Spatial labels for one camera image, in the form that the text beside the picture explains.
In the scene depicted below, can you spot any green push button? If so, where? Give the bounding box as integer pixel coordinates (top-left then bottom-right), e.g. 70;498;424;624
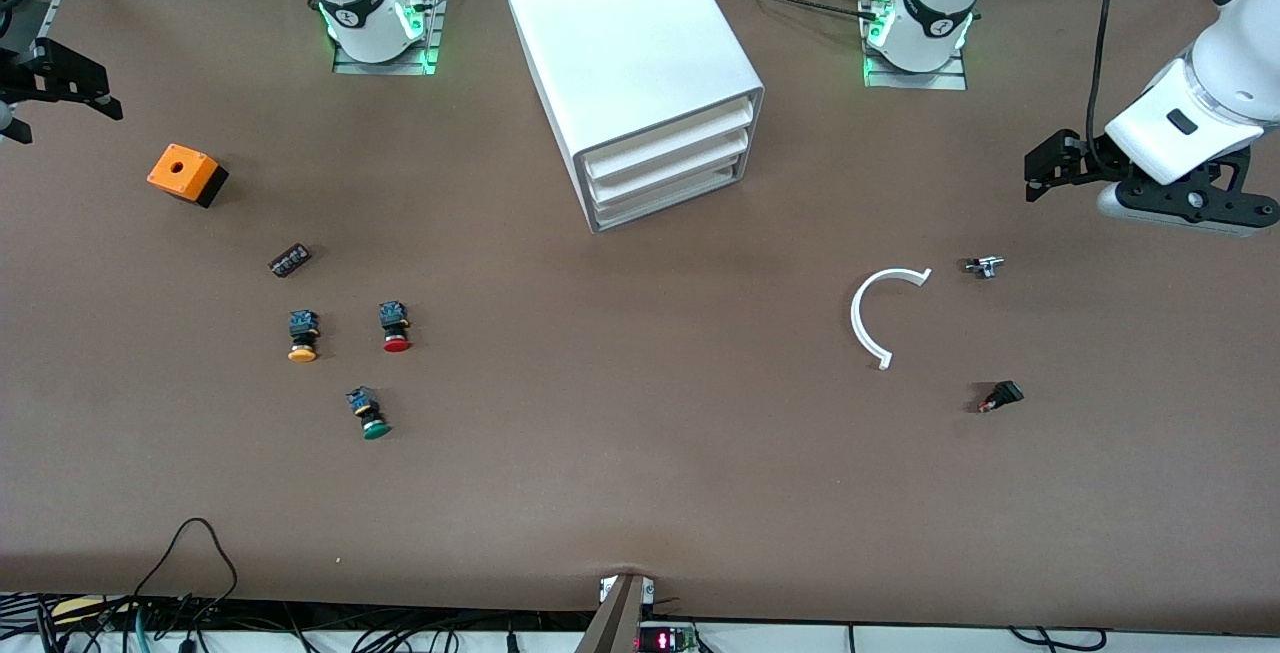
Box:
345;386;393;441

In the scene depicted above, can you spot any yellow push button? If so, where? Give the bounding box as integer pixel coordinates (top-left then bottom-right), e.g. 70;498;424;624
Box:
287;309;321;364

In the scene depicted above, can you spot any red push button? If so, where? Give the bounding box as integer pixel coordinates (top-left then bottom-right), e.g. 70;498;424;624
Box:
378;301;412;354

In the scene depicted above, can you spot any orange box with hole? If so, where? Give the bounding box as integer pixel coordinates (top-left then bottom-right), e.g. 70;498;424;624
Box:
147;143;229;209

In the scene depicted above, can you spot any white curved plastic arc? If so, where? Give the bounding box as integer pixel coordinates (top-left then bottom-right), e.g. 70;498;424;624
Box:
850;267;933;371

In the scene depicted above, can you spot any red digit display module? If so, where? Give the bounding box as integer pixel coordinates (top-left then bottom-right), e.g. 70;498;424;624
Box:
637;621;701;653

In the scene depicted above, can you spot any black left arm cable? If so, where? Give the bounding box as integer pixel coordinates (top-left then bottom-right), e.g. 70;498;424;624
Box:
1087;0;1137;176

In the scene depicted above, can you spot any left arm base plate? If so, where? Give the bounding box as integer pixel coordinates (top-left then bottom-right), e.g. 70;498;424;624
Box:
862;0;969;91

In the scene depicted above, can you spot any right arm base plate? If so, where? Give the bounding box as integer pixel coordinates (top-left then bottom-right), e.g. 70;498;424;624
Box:
333;0;443;76

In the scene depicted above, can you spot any black cable at table edge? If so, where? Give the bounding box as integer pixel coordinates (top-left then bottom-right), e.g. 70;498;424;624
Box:
1008;625;1109;653

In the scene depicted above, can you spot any black looped cable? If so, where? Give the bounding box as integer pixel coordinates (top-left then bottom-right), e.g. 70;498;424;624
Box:
130;518;241;629

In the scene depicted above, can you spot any brown camera post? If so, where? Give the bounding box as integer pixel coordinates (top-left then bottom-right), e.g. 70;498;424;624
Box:
575;573;656;653

